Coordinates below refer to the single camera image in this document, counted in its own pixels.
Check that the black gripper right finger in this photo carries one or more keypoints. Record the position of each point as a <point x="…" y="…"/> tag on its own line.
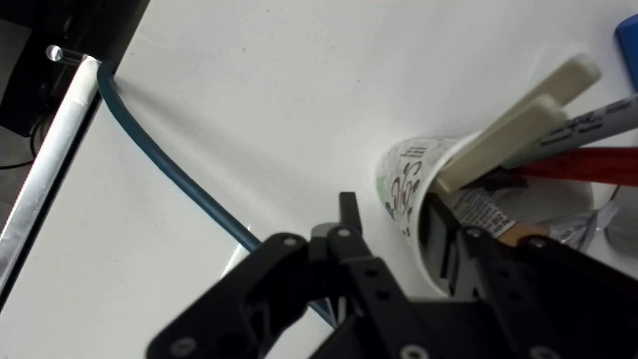
<point x="545" y="306"/>

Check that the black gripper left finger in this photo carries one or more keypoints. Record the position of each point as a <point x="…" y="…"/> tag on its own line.
<point x="280" y="292"/>

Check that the printed paper cup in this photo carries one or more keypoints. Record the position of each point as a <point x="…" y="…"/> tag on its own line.
<point x="402" y="181"/>

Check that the cream plastic knife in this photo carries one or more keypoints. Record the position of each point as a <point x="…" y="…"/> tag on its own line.
<point x="500" y="143"/>

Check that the cream plastic utensil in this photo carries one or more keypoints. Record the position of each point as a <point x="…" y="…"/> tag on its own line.
<point x="571" y="77"/>

